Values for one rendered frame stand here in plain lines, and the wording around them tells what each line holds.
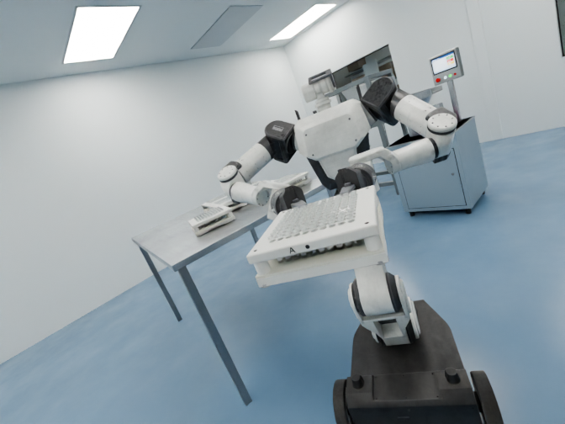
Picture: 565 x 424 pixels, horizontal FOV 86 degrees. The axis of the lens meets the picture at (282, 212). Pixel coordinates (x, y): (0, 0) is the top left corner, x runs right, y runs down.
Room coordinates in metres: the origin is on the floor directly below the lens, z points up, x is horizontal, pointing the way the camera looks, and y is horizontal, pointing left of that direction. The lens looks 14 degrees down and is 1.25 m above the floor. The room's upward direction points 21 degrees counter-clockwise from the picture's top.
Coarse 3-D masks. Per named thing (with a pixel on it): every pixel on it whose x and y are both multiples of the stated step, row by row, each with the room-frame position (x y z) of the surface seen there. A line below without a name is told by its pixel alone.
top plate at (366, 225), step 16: (368, 192) 0.64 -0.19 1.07; (368, 208) 0.54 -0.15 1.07; (272, 224) 0.68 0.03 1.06; (336, 224) 0.52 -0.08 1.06; (352, 224) 0.49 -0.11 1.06; (368, 224) 0.47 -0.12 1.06; (288, 240) 0.54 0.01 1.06; (304, 240) 0.51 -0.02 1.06; (320, 240) 0.49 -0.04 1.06; (336, 240) 0.48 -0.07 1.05; (352, 240) 0.47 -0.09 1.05; (256, 256) 0.53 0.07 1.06; (272, 256) 0.52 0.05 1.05
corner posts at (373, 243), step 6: (378, 204) 0.67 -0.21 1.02; (366, 240) 0.47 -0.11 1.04; (372, 240) 0.46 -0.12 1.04; (378, 240) 0.46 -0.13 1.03; (366, 246) 0.48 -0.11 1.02; (372, 246) 0.46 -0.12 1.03; (378, 246) 0.46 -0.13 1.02; (258, 264) 0.54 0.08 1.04; (264, 264) 0.54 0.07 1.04; (258, 270) 0.54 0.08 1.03; (264, 270) 0.54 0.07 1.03
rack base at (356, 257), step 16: (384, 240) 0.50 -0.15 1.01; (320, 256) 0.52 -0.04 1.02; (336, 256) 0.50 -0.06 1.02; (352, 256) 0.47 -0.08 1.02; (368, 256) 0.47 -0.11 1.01; (384, 256) 0.46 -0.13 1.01; (272, 272) 0.53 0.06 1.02; (288, 272) 0.52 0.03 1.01; (304, 272) 0.51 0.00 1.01; (320, 272) 0.50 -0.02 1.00; (336, 272) 0.49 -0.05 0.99
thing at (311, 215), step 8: (328, 200) 0.66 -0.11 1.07; (336, 200) 0.64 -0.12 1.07; (344, 200) 0.62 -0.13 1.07; (312, 208) 0.65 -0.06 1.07; (320, 208) 0.63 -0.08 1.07; (328, 208) 0.61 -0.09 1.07; (336, 208) 0.58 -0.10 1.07; (344, 208) 0.57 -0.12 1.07; (288, 216) 0.66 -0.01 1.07; (296, 216) 0.64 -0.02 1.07; (304, 216) 0.61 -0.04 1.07; (312, 216) 0.60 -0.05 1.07; (320, 216) 0.58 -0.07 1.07; (328, 216) 0.57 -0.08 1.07; (336, 216) 0.55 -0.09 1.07; (344, 216) 0.53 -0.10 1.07; (288, 224) 0.62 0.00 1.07; (296, 224) 0.58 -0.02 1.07; (304, 224) 0.56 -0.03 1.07; (312, 224) 0.55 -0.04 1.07; (280, 232) 0.57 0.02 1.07
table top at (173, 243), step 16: (304, 192) 1.78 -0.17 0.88; (240, 208) 2.06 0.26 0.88; (256, 208) 1.86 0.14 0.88; (176, 224) 2.44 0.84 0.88; (224, 224) 1.76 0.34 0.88; (240, 224) 1.61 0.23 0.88; (256, 224) 1.57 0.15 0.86; (144, 240) 2.27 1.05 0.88; (160, 240) 2.03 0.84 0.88; (176, 240) 1.84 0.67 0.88; (192, 240) 1.67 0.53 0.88; (208, 240) 1.54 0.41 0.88; (224, 240) 1.47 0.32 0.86; (160, 256) 1.59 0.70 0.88; (176, 256) 1.46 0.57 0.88; (192, 256) 1.38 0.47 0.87
